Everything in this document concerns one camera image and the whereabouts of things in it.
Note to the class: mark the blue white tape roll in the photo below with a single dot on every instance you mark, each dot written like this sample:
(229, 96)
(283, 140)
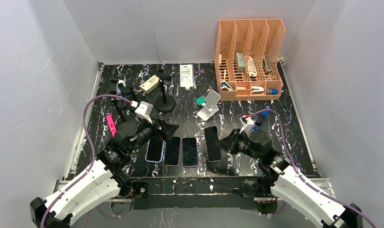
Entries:
(121, 88)

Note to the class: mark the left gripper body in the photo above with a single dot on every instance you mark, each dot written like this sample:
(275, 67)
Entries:
(153, 131)

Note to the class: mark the white labelled package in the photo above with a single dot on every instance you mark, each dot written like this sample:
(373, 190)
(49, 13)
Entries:
(186, 76)

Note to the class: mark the beige small box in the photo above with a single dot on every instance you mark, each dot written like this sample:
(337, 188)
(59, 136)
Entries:
(150, 84)

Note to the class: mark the black round-base phone stand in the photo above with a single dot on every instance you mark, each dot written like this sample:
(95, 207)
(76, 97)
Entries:
(127, 92)

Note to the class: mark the white phone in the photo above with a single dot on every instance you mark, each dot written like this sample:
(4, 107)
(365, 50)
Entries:
(211, 137)

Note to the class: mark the purple phone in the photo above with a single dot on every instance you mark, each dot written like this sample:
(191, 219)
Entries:
(190, 154)

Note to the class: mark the silver desktop phone stand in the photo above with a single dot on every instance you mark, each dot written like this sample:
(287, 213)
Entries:
(210, 107)

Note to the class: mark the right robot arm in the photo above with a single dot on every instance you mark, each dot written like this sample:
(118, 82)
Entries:
(280, 179)

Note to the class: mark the pink marker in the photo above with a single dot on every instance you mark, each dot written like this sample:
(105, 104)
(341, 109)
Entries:
(111, 124)

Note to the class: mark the white-edged black smartphone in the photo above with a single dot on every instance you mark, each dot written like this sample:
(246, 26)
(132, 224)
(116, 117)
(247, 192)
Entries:
(172, 152)

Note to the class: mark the black base frame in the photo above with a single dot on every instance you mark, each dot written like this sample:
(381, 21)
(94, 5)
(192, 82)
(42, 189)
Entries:
(200, 192)

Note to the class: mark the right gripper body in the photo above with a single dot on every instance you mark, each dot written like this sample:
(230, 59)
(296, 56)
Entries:
(241, 144)

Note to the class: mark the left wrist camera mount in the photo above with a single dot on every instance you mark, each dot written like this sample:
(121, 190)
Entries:
(143, 110)

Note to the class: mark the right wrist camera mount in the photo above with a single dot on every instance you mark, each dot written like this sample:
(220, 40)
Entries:
(247, 124)

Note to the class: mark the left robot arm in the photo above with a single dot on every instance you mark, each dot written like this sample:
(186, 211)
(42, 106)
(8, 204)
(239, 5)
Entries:
(102, 179)

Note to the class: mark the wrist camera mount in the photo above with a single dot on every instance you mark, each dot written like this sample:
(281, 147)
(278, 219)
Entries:
(143, 110)
(247, 124)

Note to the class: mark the orange file organizer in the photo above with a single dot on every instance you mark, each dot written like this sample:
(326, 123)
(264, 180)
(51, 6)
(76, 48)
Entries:
(246, 59)

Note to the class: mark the light blue phone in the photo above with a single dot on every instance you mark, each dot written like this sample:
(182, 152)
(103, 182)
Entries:
(154, 151)

